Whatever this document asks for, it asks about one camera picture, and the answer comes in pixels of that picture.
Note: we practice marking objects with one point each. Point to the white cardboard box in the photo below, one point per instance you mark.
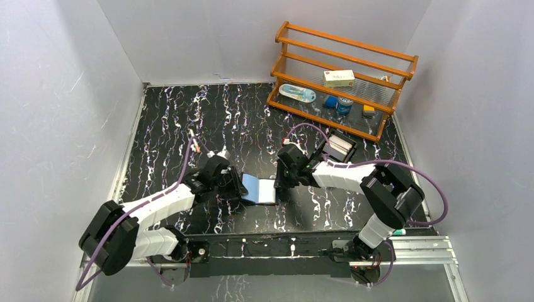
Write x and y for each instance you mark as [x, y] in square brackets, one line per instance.
[338, 78]

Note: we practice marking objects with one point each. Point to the blue round container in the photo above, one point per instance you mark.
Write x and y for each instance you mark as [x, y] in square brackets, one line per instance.
[343, 106]

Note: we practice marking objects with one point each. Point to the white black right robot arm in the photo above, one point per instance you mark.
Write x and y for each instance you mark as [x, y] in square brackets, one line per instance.
[391, 193]

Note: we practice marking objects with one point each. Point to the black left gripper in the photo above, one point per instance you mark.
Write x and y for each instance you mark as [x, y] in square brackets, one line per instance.
[233, 182]

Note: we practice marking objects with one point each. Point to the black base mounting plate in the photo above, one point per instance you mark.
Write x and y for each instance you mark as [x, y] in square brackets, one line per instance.
[266, 267]

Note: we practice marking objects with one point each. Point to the orange wooden shelf rack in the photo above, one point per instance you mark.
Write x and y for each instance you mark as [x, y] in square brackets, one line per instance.
[380, 76]

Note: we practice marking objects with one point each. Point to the small pen on table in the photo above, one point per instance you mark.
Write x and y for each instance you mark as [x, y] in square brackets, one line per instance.
[195, 141]

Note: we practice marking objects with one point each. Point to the small blue cube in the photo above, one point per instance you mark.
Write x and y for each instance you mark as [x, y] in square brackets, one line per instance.
[330, 102]

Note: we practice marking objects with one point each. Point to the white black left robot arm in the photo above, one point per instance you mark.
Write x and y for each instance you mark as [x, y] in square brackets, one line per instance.
[119, 233]

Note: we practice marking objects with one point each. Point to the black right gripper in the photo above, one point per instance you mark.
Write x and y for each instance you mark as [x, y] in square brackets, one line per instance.
[281, 180]

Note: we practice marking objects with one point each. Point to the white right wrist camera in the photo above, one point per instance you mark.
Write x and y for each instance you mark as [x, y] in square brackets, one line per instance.
[286, 142]

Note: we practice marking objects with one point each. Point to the black tray with cards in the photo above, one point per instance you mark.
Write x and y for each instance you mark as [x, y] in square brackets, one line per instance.
[339, 147]

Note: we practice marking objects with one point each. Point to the black leather card holder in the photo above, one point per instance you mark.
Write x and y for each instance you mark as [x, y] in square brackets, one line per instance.
[259, 191]

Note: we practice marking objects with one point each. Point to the aluminium frame rail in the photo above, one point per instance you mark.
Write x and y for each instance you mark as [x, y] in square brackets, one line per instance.
[408, 249]

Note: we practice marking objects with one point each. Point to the white blue packaged item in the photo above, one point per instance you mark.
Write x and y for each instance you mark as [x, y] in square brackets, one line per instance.
[297, 93]

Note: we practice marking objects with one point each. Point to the green white marker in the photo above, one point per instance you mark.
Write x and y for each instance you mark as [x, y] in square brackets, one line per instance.
[399, 232]

